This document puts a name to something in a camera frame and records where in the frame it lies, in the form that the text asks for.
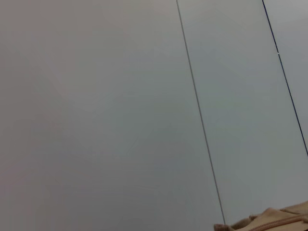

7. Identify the khaki canvas food bag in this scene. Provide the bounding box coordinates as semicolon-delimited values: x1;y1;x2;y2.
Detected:
213;201;308;231

